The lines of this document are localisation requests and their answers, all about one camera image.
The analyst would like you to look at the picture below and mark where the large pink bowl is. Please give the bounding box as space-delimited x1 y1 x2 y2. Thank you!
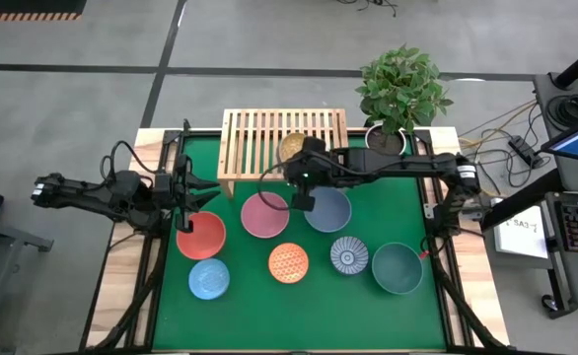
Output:
240 191 291 240

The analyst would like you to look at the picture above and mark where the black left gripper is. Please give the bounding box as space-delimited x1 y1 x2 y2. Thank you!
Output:
153 153 222 234

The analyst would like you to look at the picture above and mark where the slatted wooden shelf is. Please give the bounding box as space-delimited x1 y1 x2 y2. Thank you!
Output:
217 107 349 199

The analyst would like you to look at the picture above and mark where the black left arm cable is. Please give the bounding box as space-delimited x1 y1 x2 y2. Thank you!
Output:
100 139 158 179

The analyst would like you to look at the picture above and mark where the small orange patterned bowl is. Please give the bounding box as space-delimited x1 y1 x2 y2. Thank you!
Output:
267 242 310 285

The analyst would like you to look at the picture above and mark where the white paper sheet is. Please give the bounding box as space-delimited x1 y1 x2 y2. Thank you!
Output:
492 204 550 260

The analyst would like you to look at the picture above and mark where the yellow floor cable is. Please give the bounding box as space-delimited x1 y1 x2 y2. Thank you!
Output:
459 100 538 150

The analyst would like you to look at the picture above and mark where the small blue-white striped bowl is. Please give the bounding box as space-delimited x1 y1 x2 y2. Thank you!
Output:
329 236 370 276

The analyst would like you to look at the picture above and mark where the large blue-grey bowl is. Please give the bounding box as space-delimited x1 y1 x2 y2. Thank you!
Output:
303 185 353 234

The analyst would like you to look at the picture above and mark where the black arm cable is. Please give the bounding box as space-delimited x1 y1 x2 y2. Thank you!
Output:
100 139 158 179
257 160 301 212

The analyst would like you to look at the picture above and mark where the black power strip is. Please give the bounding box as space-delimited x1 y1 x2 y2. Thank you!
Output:
508 135 546 170

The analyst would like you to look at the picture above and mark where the coiled black cable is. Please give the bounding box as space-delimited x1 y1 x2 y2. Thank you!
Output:
547 93 578 127

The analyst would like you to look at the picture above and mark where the white plant pot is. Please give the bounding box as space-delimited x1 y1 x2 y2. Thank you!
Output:
365 122 408 157

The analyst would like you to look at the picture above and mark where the black aluminium table frame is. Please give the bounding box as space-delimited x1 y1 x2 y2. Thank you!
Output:
84 117 513 355

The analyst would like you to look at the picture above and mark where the large red-orange bowl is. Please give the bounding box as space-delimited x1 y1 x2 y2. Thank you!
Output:
176 210 228 261

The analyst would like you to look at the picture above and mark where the large dark green bowl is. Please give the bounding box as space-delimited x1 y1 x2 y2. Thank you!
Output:
371 242 424 296

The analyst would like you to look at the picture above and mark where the orange-black hazard tape strip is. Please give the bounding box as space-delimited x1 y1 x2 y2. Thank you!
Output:
0 12 83 23

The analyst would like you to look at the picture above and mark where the green leafy plant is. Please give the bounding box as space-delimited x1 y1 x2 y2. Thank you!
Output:
355 43 455 135

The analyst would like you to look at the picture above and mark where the small yellow bowl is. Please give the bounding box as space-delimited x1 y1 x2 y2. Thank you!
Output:
278 131 308 164

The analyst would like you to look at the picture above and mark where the green table mat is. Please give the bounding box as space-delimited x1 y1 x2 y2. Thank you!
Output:
151 132 448 352

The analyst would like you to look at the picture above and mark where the black floor cable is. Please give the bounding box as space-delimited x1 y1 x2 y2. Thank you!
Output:
459 103 542 189

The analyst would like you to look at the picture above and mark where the small light blue bowl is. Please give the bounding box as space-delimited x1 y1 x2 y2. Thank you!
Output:
187 257 231 301

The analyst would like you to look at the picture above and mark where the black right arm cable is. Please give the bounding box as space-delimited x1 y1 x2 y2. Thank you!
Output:
257 160 301 212

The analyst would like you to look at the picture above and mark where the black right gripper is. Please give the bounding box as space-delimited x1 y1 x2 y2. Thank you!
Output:
284 136 342 213

